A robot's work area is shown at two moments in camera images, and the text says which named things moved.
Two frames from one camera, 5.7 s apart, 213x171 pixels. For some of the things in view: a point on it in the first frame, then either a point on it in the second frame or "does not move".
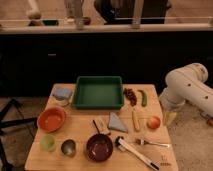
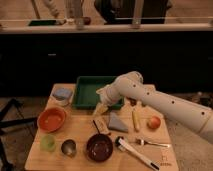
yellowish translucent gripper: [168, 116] → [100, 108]
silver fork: [141, 142] does not move
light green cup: [47, 142] does not move
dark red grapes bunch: [128, 92] does not move
